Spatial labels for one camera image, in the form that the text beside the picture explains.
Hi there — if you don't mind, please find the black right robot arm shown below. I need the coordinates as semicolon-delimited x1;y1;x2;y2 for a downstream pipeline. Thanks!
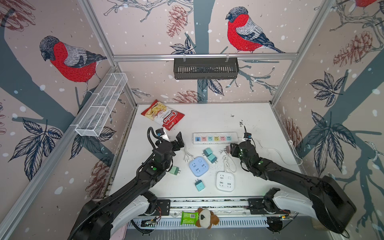
230;140;357;234

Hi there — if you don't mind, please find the black hanging wall basket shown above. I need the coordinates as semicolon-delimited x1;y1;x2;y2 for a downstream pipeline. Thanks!
174;58;239;80

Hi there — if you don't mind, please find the pink plug adapter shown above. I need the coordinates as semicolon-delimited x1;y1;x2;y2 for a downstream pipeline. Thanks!
221;146;231;156

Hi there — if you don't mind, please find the white square socket cube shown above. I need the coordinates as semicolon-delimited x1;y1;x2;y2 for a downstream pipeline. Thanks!
216;171;235;192

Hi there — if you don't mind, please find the white multicolour power strip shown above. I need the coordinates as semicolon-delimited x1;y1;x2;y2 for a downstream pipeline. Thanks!
193;132;239;145

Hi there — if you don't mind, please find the teal plug adapter front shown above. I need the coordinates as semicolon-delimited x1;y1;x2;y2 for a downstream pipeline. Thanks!
195;180;205;192

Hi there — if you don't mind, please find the white cable of blue cube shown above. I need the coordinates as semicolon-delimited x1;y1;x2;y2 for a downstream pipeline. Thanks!
182;143;194;164

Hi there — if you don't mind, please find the teal plug adapter pair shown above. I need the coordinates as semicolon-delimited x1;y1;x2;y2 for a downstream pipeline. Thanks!
207;154;217;164
203;148;213;157

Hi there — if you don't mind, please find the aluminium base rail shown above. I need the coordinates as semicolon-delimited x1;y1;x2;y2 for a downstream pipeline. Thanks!
86;196;301;230

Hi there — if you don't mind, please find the pink tray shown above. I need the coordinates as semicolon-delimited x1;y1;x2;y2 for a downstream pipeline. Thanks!
110;224;128;240

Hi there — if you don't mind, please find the blue square socket cube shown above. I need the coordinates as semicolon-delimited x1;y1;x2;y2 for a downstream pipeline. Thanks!
189;157;209;177

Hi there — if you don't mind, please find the red Chuba chips bag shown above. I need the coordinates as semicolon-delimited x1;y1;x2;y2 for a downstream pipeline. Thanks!
141;100;185;131

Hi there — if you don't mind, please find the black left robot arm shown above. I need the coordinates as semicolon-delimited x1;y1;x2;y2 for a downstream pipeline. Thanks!
68;128;185;240

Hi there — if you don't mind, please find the green plug adapter left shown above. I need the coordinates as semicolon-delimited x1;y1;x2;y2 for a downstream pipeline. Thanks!
169;166;181;176

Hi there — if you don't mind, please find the green wet wipes pack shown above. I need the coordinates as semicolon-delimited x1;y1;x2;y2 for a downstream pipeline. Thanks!
181;212;199;225

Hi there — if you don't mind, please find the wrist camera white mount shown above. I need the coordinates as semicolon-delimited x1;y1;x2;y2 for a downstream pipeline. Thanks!
155;128;170;142
244;132;252;141

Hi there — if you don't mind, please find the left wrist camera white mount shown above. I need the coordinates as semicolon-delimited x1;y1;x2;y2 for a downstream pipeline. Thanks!
155;128;170;142

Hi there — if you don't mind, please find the white wire mesh shelf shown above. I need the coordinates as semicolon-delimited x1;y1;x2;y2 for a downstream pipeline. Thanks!
75;73;128;137

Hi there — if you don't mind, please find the brown plush dog toy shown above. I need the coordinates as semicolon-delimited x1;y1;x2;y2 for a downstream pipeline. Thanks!
195;208;220;229

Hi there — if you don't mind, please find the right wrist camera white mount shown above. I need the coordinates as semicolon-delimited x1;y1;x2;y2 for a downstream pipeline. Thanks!
244;132;252;141

